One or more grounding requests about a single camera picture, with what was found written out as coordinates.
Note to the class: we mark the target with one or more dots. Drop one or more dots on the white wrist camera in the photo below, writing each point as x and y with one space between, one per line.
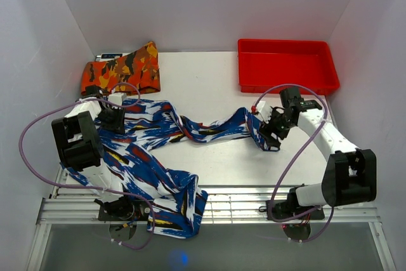
263 111
117 99

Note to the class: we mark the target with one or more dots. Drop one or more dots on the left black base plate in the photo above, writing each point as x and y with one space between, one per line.
124 210

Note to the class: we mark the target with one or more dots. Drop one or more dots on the blue white red patterned trousers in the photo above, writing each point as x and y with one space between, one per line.
177 200

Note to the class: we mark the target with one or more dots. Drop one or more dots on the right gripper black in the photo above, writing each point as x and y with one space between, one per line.
267 129

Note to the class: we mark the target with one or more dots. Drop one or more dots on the aluminium rail frame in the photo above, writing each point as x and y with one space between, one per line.
237 176

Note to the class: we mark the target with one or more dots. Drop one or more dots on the small blue white label card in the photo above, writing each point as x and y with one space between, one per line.
108 56

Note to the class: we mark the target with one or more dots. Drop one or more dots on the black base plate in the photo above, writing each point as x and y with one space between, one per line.
124 210
281 210

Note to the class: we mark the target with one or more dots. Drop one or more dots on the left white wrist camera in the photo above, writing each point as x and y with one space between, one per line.
117 99

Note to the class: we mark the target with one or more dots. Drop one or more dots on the red plastic tray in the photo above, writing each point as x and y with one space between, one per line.
265 63

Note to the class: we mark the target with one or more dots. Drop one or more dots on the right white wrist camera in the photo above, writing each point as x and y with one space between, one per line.
263 111

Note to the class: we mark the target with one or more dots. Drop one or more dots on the orange camouflage folded trousers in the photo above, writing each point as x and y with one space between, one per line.
137 69

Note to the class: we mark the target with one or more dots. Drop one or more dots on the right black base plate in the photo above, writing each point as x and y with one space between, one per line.
281 210

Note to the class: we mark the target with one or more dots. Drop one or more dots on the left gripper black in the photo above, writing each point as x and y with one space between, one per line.
118 125

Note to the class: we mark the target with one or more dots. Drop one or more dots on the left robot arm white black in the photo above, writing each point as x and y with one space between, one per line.
80 148

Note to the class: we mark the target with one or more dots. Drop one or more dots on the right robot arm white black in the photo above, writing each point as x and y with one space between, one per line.
350 176

